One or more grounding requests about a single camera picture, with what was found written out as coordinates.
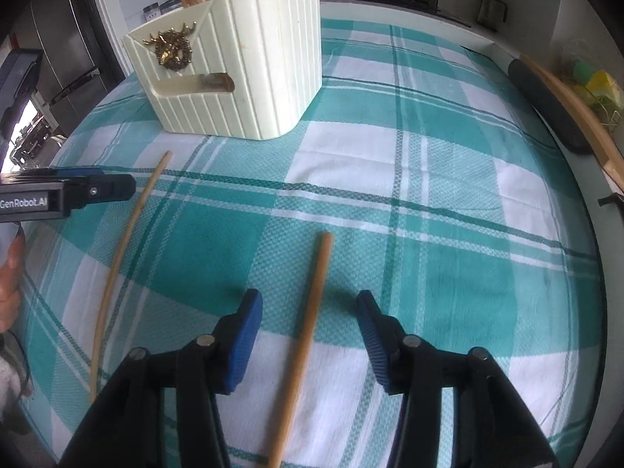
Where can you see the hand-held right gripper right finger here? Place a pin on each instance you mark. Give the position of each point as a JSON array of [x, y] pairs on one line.
[[375, 341]]

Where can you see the black oblong pad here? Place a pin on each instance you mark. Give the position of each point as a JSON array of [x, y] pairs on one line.
[[551, 107]]

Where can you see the black door frame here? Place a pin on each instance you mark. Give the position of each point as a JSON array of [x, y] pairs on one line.
[[109, 44]]

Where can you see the wooden cutting board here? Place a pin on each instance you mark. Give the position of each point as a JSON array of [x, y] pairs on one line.
[[585, 122]]

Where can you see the black gas cooktop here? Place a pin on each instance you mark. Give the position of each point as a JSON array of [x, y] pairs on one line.
[[453, 14]]

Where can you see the clear spice jar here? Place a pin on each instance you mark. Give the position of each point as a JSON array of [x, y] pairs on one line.
[[170, 5]]

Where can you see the black-capped spice jar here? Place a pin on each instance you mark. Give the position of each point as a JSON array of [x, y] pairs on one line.
[[151, 12]]

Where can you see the teal checked tablecloth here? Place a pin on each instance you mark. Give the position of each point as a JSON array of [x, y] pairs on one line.
[[438, 253]]

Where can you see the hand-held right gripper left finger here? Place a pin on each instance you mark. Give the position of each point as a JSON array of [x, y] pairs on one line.
[[243, 341]]

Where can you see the person's left hand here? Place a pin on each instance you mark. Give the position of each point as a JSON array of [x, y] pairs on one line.
[[12, 292]]

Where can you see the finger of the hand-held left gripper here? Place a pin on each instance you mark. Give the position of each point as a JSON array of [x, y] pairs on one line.
[[58, 173], [107, 189]]

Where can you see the grey refrigerator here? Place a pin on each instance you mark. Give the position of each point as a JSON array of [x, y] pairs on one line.
[[63, 34]]

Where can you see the plastic bag of sponges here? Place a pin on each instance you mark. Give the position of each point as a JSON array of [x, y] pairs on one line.
[[599, 83]]

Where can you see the wooden furniture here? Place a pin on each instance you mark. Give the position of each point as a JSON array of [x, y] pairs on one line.
[[34, 131]]

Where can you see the cream ribbed utensil holder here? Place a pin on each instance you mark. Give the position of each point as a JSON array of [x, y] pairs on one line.
[[263, 58]]

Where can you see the dark glass kettle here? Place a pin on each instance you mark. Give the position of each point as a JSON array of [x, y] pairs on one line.
[[490, 9]]

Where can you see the black tray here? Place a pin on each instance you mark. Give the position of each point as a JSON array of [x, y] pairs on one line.
[[612, 200]]

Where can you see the pale wooden chopstick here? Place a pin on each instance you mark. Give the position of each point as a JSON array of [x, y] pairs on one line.
[[304, 336]]

